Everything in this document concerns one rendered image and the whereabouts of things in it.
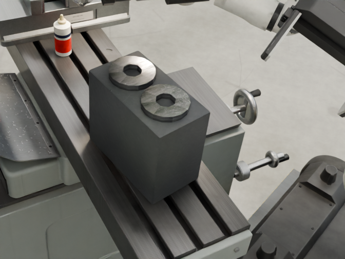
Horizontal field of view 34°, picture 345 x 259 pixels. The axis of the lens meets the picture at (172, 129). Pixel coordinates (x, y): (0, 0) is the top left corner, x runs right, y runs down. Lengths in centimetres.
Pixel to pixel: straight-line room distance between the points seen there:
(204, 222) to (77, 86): 47
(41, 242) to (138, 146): 57
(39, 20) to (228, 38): 189
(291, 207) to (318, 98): 139
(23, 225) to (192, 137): 57
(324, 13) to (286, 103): 224
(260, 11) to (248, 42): 199
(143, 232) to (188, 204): 11
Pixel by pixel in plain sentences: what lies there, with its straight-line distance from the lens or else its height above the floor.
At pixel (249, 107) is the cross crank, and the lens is 177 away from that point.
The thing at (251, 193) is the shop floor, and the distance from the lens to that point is 242.
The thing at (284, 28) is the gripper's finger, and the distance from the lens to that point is 64.
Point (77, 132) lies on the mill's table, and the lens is 123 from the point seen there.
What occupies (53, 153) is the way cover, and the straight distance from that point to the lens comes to 129.
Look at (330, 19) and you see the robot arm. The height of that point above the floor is 150.
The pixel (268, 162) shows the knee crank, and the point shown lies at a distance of 180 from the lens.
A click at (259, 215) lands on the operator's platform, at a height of 40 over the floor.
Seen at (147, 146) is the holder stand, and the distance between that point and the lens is 101.
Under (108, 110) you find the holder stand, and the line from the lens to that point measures 108.
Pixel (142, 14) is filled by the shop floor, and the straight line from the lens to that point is 334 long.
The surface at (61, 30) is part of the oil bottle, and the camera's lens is 138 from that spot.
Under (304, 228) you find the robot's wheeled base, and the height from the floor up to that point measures 59.
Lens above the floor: 182
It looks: 44 degrees down
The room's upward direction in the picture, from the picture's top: 7 degrees clockwise
